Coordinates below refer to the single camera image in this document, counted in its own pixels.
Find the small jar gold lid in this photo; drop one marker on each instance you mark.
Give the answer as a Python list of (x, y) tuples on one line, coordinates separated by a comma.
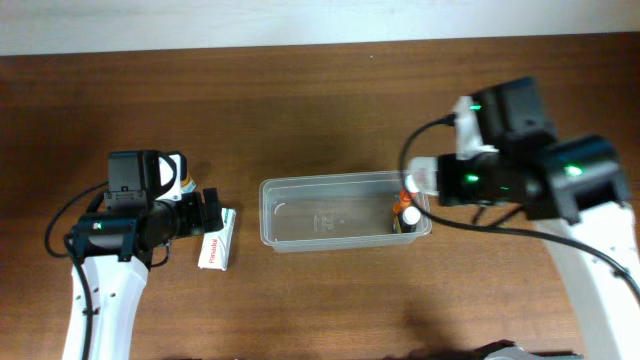
[(188, 184)]

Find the dark bottle white cap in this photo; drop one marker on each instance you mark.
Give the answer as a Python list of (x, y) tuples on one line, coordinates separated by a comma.
[(406, 221)]

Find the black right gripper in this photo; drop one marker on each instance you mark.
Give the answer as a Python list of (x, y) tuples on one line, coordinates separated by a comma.
[(445, 181)]

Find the white Panadol medicine box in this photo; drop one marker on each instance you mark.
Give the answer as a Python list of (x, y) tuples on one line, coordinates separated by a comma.
[(216, 246)]

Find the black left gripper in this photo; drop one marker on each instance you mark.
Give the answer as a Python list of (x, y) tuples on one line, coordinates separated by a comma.
[(198, 213)]

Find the orange tube white cap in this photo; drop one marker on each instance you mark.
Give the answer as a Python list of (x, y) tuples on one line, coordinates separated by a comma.
[(402, 201)]

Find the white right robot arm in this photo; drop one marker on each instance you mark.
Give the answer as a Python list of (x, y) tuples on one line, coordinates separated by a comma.
[(587, 223)]

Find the clear plastic container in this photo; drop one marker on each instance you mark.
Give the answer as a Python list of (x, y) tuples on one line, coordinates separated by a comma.
[(333, 212)]

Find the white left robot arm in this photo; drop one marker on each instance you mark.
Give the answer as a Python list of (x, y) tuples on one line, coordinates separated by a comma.
[(141, 207)]

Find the white plastic bottle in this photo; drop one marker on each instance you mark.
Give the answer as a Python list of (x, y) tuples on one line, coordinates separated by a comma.
[(422, 176)]

